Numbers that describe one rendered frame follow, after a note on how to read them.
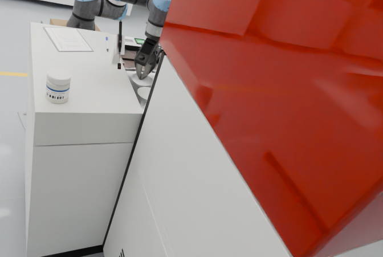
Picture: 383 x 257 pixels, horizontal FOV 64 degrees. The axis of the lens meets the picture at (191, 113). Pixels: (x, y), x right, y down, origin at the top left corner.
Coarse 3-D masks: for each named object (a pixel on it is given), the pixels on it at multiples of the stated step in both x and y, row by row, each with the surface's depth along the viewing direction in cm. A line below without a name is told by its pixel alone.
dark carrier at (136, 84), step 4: (128, 72) 142; (132, 72) 143; (128, 76) 139; (132, 76) 140; (136, 76) 142; (148, 76) 145; (152, 76) 146; (132, 80) 138; (136, 80) 139; (140, 80) 140; (144, 80) 141; (148, 80) 142; (152, 80) 143; (132, 84) 135; (136, 84) 136; (140, 84) 137; (144, 84) 138; (148, 84) 140; (136, 88) 134; (136, 92) 131; (136, 96) 129; (140, 96) 130; (140, 100) 128; (144, 100) 129; (140, 104) 125; (144, 104) 126
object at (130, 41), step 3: (111, 36) 151; (114, 36) 152; (126, 36) 157; (114, 39) 150; (126, 39) 155; (129, 39) 156; (132, 39) 156; (114, 42) 147; (126, 42) 152; (129, 42) 153; (132, 42) 155; (135, 42) 155; (132, 45) 152; (135, 45) 152; (138, 45) 154; (159, 45) 163
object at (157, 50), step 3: (147, 33) 118; (147, 36) 119; (150, 36) 118; (153, 36) 118; (153, 39) 118; (156, 39) 119; (159, 39) 119; (141, 45) 123; (138, 48) 122; (156, 48) 125; (159, 48) 126; (153, 51) 122; (156, 51) 123; (159, 51) 127; (153, 54) 122; (156, 54) 123; (159, 54) 130; (150, 57) 123; (153, 57) 123; (150, 60) 124; (153, 60) 123
